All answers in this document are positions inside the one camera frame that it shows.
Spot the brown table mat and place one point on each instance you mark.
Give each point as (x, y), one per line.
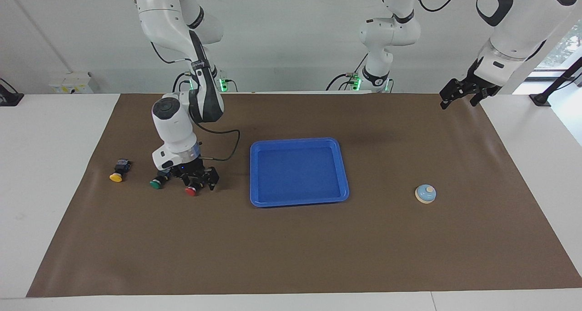
(291, 247)

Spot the red push button switch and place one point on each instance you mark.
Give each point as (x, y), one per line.
(191, 191)

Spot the light blue desk bell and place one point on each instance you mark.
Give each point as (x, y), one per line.
(425, 193)

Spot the black clamp mount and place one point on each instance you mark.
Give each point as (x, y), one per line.
(9, 99)

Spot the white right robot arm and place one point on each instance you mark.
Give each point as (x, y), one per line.
(170, 120)

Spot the yellow push button switch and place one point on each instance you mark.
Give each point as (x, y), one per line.
(117, 177)

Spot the blue plastic tray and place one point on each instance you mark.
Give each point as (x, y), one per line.
(298, 174)

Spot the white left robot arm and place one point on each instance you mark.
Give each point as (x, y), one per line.
(391, 29)

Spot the black stand with foot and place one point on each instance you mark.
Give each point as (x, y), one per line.
(541, 99)

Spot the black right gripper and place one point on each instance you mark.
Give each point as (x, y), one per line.
(188, 169)

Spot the green push button switch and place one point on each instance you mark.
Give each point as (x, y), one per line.
(156, 183)

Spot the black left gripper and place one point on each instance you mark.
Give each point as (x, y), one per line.
(482, 86)

